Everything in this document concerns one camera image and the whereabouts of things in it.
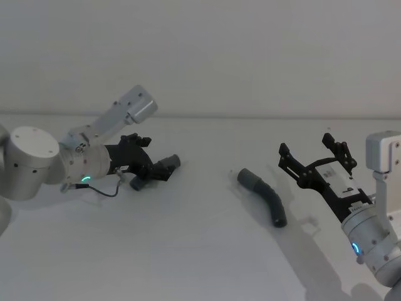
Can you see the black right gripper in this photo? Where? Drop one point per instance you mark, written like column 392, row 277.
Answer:
column 335, row 188

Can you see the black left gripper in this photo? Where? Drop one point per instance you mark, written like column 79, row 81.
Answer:
column 130, row 158

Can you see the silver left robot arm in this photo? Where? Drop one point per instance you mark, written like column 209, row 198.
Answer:
column 31, row 156

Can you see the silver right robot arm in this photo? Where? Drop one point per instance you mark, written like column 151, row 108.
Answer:
column 363, row 232

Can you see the white table cloth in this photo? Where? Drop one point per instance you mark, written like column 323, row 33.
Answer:
column 188, row 251

